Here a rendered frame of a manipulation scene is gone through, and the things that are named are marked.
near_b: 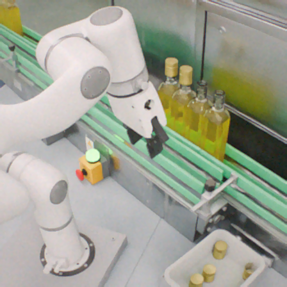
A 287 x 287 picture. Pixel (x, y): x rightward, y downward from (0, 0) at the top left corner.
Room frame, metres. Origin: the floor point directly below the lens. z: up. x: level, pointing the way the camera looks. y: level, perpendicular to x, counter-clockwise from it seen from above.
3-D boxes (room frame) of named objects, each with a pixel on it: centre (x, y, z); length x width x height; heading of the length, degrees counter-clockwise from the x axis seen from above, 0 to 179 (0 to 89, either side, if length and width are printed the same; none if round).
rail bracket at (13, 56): (1.43, 0.57, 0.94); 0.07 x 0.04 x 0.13; 132
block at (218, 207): (0.68, -0.18, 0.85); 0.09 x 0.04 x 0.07; 132
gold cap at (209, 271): (0.54, -0.16, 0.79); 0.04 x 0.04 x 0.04
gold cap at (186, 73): (0.92, -0.11, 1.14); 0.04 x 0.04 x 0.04
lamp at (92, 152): (0.95, 0.16, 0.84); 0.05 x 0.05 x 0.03
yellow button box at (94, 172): (0.95, 0.17, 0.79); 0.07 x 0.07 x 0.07; 42
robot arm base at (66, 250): (0.59, 0.22, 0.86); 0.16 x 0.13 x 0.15; 161
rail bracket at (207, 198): (0.67, -0.17, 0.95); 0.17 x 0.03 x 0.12; 132
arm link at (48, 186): (0.62, 0.23, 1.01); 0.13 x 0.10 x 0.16; 56
